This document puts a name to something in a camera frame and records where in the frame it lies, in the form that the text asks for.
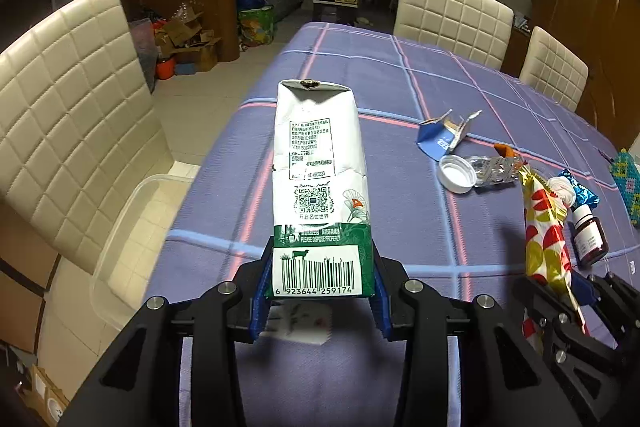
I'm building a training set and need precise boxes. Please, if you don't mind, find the green patterned bag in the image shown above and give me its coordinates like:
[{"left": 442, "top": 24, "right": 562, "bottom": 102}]
[{"left": 237, "top": 5, "right": 276, "bottom": 48}]

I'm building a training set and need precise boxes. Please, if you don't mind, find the wooden wardrobe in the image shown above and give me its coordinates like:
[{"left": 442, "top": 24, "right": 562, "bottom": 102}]
[{"left": 530, "top": 0, "right": 640, "bottom": 148}]

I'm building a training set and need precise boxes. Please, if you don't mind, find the white wrapper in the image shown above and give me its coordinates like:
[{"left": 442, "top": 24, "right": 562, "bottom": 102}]
[{"left": 546, "top": 177, "right": 576, "bottom": 214}]

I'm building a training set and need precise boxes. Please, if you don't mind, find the yellow and red snack wrapper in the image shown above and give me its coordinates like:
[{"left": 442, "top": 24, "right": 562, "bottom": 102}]
[{"left": 516, "top": 163, "right": 592, "bottom": 355}]

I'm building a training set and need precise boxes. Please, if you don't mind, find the crushed clear plastic bottle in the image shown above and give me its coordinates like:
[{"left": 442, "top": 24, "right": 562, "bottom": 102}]
[{"left": 470, "top": 155, "right": 526, "bottom": 188}]

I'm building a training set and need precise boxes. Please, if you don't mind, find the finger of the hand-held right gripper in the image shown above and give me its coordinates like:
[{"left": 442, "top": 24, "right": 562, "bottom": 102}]
[
  {"left": 572, "top": 272, "right": 640, "bottom": 358},
  {"left": 512, "top": 279, "right": 640, "bottom": 427}
]

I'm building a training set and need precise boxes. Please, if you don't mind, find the purple plaid tablecloth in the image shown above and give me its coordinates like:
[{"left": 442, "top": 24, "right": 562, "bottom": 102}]
[{"left": 165, "top": 21, "right": 640, "bottom": 427}]

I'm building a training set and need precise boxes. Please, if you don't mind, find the shiny blue snack wrapper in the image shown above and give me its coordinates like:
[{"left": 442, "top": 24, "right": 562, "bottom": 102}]
[{"left": 555, "top": 168, "right": 601, "bottom": 208}]

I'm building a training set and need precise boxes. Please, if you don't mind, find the translucent plastic bag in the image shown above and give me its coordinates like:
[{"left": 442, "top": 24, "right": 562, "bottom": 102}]
[{"left": 127, "top": 18, "right": 158, "bottom": 94}]

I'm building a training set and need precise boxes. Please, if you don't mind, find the clear plastic bin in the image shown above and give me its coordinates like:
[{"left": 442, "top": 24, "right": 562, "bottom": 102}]
[{"left": 90, "top": 173, "right": 201, "bottom": 330}]

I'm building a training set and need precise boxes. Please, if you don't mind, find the small brown medicine bottle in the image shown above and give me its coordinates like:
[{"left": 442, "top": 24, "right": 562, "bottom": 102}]
[{"left": 570, "top": 204, "right": 610, "bottom": 265}]

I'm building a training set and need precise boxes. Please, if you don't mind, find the open cardboard box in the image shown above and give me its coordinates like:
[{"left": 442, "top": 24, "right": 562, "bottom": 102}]
[{"left": 162, "top": 11, "right": 205, "bottom": 50}]

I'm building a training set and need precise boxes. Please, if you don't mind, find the white printed paper scrap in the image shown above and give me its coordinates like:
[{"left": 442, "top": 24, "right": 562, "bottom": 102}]
[{"left": 267, "top": 303, "right": 335, "bottom": 348}]

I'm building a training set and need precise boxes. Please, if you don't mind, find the dark coffee table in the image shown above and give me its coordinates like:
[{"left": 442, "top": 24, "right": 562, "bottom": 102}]
[{"left": 312, "top": 0, "right": 361, "bottom": 22}]

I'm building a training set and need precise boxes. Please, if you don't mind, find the cream quilted dining chair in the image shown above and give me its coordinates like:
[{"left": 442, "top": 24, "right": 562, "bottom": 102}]
[
  {"left": 392, "top": 0, "right": 515, "bottom": 71},
  {"left": 518, "top": 26, "right": 589, "bottom": 112},
  {"left": 0, "top": 0, "right": 201, "bottom": 278}
]

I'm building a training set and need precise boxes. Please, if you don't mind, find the white round lid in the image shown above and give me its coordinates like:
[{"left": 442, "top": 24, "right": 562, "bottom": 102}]
[{"left": 437, "top": 154, "right": 477, "bottom": 194}]

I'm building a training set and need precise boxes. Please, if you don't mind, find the beaded tissue box cover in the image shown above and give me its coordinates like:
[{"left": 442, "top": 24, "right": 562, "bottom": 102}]
[{"left": 607, "top": 149, "right": 640, "bottom": 228}]

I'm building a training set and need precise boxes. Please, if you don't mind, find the torn blue carton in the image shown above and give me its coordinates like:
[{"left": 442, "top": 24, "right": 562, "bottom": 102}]
[{"left": 416, "top": 108, "right": 484, "bottom": 161}]

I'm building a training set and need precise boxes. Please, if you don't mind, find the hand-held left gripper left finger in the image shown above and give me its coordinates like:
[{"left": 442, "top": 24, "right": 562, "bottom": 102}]
[{"left": 57, "top": 247, "right": 275, "bottom": 427}]

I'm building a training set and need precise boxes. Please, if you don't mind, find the white and green milk carton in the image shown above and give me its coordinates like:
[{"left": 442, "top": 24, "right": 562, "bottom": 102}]
[{"left": 267, "top": 78, "right": 377, "bottom": 300}]

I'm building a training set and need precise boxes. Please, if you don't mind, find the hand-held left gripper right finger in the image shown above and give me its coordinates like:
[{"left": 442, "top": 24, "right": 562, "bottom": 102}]
[{"left": 372, "top": 247, "right": 581, "bottom": 427}]

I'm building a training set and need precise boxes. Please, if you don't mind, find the wooden partition cabinet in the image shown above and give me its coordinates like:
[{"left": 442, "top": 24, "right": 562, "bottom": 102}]
[{"left": 140, "top": 0, "right": 242, "bottom": 64}]

